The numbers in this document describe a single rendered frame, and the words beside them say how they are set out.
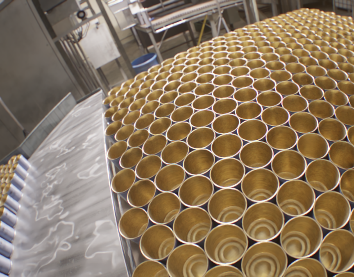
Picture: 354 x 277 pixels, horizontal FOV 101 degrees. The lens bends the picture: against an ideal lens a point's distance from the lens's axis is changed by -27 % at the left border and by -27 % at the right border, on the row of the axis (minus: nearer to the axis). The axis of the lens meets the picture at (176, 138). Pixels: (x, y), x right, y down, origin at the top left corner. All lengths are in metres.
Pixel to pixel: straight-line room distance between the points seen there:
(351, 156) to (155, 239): 0.44
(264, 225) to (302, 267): 0.11
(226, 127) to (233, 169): 0.14
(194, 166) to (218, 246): 0.19
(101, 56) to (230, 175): 2.59
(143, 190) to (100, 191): 0.22
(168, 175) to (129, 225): 0.14
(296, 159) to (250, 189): 0.11
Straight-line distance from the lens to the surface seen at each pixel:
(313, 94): 0.60
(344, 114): 0.55
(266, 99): 0.57
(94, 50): 2.84
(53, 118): 1.33
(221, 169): 0.43
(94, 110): 1.16
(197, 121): 0.55
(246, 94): 0.60
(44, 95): 2.77
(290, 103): 0.56
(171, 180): 0.48
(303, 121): 0.51
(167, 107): 0.64
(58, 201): 0.79
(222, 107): 0.57
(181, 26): 4.61
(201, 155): 0.45
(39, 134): 1.29
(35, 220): 0.85
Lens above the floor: 1.50
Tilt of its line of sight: 40 degrees down
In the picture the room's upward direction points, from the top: 24 degrees counter-clockwise
